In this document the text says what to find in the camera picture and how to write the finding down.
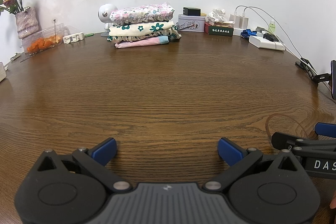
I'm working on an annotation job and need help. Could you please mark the cream teal floral garment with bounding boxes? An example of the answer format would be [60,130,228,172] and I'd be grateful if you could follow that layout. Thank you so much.
[107,21,182,43]

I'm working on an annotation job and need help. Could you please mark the black smartphone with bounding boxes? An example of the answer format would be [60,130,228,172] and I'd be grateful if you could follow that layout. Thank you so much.
[330,60,336,100]

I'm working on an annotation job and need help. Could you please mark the blue toy car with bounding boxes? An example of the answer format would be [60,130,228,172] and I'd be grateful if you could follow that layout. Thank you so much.
[240,29,257,39]

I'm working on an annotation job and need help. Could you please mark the small green bottle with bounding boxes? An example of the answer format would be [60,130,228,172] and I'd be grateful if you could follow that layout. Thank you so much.
[268,19,276,35]

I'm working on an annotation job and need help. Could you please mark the white charger adapters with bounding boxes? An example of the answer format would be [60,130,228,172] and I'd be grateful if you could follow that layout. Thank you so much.
[229,14,249,30]

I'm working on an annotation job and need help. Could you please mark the dark green tissue box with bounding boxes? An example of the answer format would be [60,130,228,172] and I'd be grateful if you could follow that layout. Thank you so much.
[205,9,235,36]

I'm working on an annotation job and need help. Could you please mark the white small power strip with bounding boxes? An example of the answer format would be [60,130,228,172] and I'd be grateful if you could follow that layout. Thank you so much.
[63,32,84,44]

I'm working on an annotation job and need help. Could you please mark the white tin box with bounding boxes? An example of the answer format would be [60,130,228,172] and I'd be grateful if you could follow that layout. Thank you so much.
[177,14,205,32]

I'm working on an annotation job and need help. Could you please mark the clear box of oranges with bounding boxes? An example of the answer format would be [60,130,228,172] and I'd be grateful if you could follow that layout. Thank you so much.
[22,23,65,55]

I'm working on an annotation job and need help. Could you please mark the pink blue folded garment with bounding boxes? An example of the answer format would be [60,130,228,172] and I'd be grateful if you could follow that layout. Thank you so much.
[114,36,169,49]

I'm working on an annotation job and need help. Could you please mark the black charger block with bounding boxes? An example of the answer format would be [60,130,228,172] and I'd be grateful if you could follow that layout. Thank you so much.
[183,7,201,16]

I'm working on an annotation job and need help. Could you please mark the pink knitted vase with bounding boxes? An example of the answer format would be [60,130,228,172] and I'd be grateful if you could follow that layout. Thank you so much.
[15,7,39,39]

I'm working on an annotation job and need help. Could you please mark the pink floral folded garment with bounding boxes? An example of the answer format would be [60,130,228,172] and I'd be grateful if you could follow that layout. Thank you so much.
[109,2,175,26]

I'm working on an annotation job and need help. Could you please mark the white round robot toy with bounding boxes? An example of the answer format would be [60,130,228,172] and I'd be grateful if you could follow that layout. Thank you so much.
[98,3,118,38]

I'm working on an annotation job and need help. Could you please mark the white charging cable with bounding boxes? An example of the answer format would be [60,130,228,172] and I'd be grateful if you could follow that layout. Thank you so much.
[235,5,313,70]

